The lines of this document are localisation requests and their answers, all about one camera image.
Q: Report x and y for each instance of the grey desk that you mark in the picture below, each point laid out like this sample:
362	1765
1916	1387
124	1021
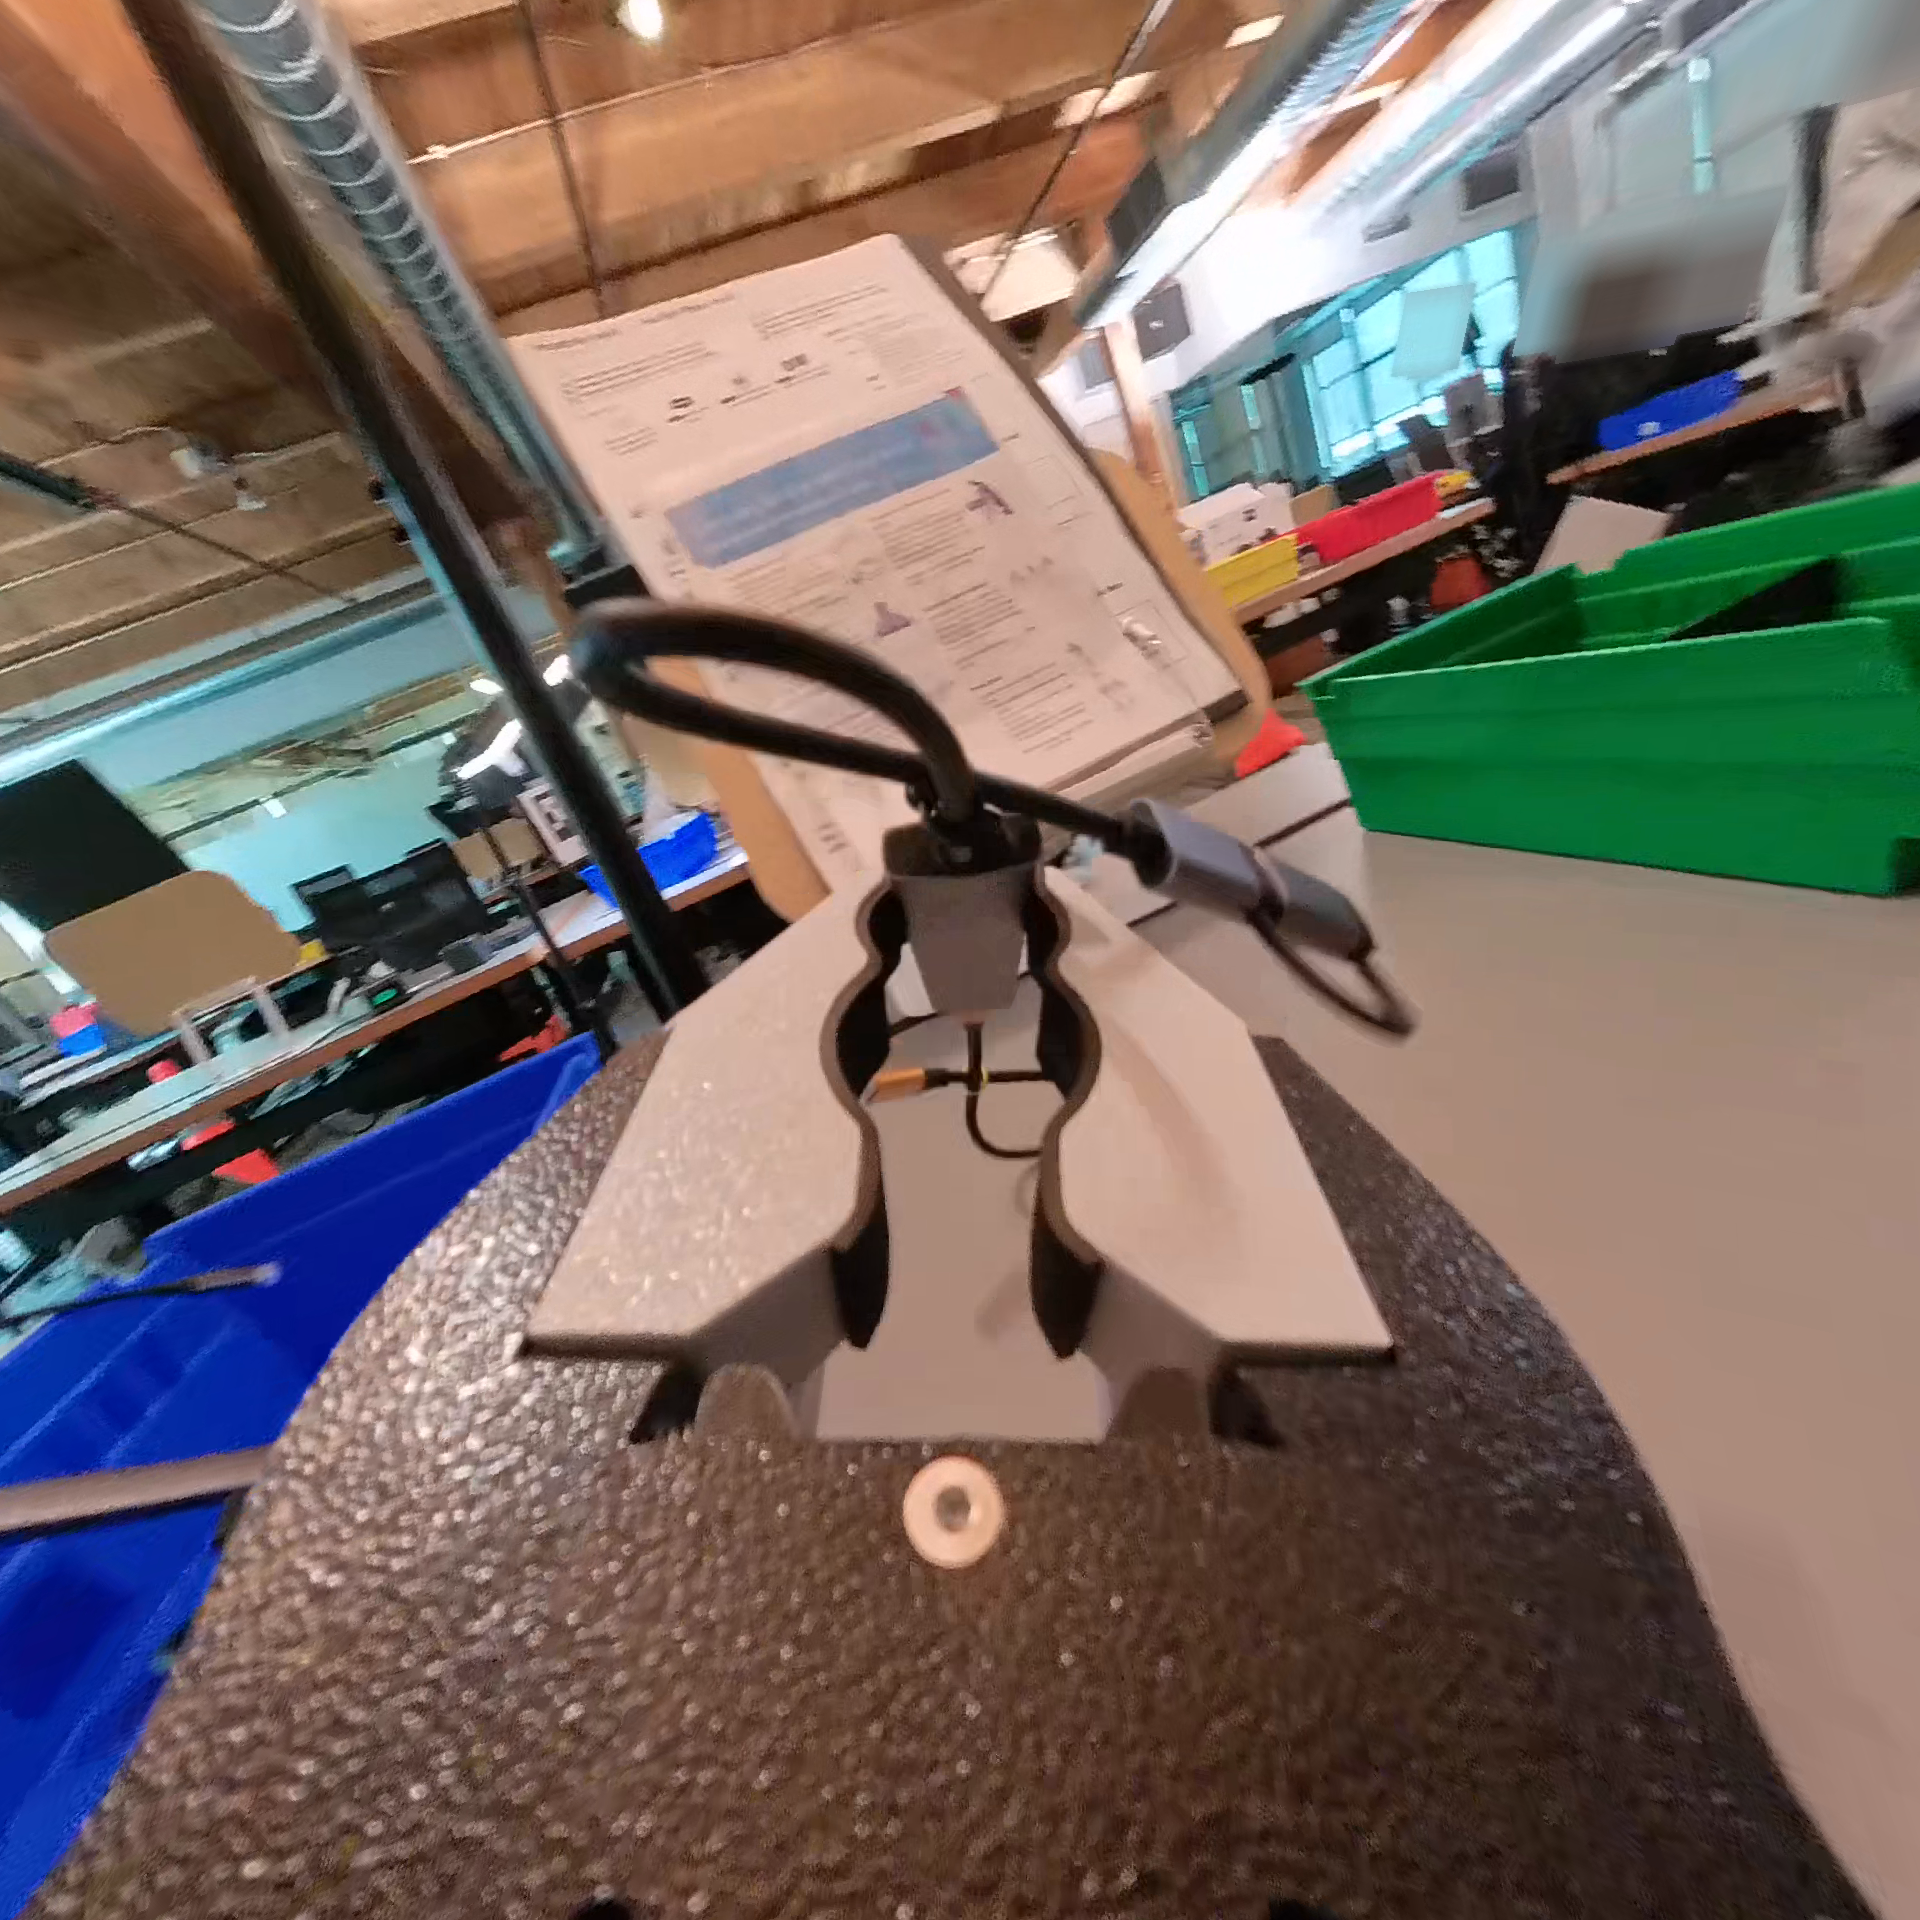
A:
1576	1200

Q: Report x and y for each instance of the green plastic bin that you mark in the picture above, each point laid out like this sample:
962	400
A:
1576	764

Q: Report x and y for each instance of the yellow plastic bin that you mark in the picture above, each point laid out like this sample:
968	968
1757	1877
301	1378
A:
1253	571

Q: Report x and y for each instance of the black bin divider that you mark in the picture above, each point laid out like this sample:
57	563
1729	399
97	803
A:
1755	599

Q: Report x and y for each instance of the red plastic bin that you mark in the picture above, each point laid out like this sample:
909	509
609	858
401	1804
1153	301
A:
1372	524

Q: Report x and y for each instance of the blue plastic bin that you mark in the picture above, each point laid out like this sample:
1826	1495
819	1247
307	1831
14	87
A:
674	856
90	1652
1665	413

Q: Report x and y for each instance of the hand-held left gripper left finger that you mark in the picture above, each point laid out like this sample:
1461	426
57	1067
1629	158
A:
704	1184

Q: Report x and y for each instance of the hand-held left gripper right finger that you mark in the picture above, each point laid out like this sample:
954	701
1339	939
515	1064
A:
1200	1184

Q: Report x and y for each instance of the blue banner instruction sheet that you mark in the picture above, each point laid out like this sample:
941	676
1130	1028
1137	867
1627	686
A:
900	599

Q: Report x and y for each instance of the white instruction sheet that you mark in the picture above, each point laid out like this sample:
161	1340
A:
720	347

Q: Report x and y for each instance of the wooden board on stand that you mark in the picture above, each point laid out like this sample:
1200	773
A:
165	944

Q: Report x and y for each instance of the silver ventilation duct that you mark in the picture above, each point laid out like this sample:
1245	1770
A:
360	165

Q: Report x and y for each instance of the black hanging panel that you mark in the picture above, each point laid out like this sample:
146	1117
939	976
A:
75	856

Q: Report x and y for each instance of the black metal stand pole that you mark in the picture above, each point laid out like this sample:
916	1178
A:
402	451

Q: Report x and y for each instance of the wooden document board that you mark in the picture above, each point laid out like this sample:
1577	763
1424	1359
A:
1200	594

